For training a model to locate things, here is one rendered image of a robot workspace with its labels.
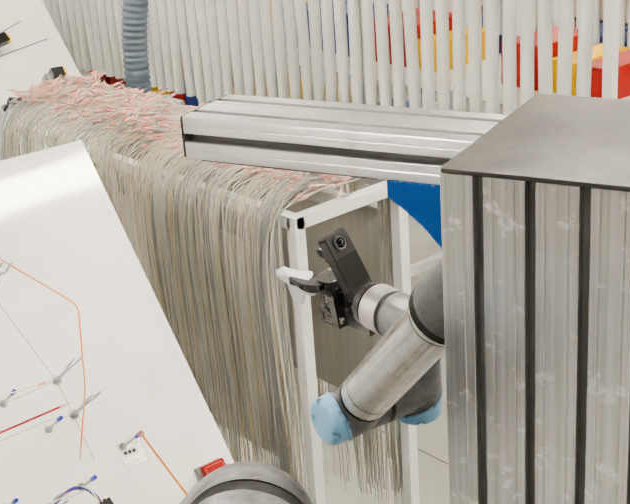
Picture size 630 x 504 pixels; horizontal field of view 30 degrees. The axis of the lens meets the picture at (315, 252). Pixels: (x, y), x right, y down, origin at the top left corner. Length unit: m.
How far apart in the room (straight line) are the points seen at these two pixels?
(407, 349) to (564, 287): 0.58
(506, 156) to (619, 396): 0.22
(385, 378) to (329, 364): 1.65
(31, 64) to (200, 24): 0.97
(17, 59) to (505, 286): 4.56
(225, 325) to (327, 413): 1.19
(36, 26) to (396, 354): 4.18
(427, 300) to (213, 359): 1.64
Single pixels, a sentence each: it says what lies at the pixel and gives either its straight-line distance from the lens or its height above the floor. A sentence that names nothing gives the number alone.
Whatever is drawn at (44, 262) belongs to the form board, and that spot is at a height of 1.49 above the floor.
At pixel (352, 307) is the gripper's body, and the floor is 1.56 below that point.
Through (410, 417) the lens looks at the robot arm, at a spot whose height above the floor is 1.42.
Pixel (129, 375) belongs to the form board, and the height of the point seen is 1.28.
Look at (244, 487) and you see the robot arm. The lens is 0.98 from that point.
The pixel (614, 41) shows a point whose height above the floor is 1.41.
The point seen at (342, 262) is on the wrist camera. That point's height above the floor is 1.62.
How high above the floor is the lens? 2.34
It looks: 22 degrees down
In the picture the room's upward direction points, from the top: 4 degrees counter-clockwise
